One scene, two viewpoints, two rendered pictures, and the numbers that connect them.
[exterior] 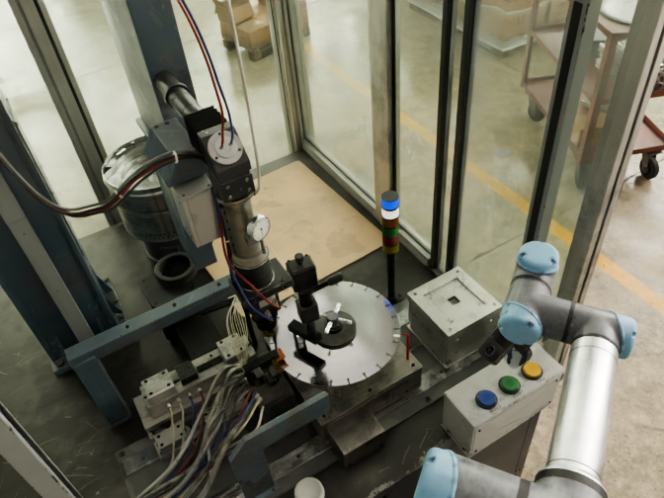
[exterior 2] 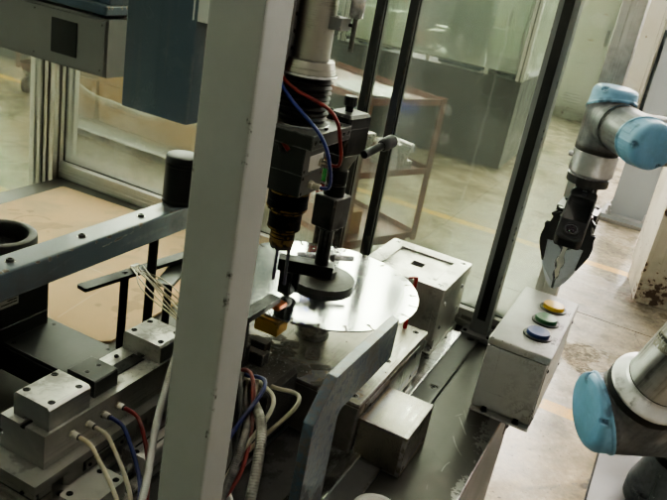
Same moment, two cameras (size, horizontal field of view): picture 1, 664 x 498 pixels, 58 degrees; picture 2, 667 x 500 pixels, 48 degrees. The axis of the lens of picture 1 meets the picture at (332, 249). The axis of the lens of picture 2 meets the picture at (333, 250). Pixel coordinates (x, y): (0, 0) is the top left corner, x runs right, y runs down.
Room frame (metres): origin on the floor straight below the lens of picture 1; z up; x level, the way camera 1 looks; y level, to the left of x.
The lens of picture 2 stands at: (0.07, 0.75, 1.47)
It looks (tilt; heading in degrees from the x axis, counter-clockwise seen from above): 22 degrees down; 319
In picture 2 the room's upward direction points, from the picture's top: 11 degrees clockwise
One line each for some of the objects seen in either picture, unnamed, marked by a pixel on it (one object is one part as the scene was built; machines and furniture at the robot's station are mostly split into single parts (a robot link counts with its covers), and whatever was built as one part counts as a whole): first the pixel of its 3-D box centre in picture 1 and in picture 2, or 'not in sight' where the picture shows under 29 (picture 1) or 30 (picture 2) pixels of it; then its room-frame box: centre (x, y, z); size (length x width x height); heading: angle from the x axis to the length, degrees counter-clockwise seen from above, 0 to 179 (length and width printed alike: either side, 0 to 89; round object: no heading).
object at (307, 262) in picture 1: (303, 288); (338, 164); (0.89, 0.07, 1.17); 0.06 x 0.05 x 0.20; 107
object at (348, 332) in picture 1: (333, 326); (322, 274); (0.94, 0.02, 0.96); 0.11 x 0.11 x 0.03
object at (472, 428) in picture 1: (501, 397); (526, 353); (0.77, -0.37, 0.82); 0.28 x 0.11 x 0.15; 116
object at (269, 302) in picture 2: (265, 367); (258, 324); (0.85, 0.19, 0.95); 0.10 x 0.03 x 0.07; 116
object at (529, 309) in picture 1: (534, 313); (646, 139); (0.67, -0.35, 1.27); 0.11 x 0.11 x 0.08; 61
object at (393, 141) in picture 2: (321, 279); (369, 143); (0.88, 0.03, 1.21); 0.08 x 0.06 x 0.03; 116
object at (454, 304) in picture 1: (452, 317); (410, 296); (1.04, -0.31, 0.82); 0.18 x 0.18 x 0.15; 26
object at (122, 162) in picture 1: (167, 205); not in sight; (1.55, 0.52, 0.93); 0.31 x 0.31 x 0.36
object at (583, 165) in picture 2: not in sight; (591, 164); (0.77, -0.38, 1.20); 0.08 x 0.08 x 0.05
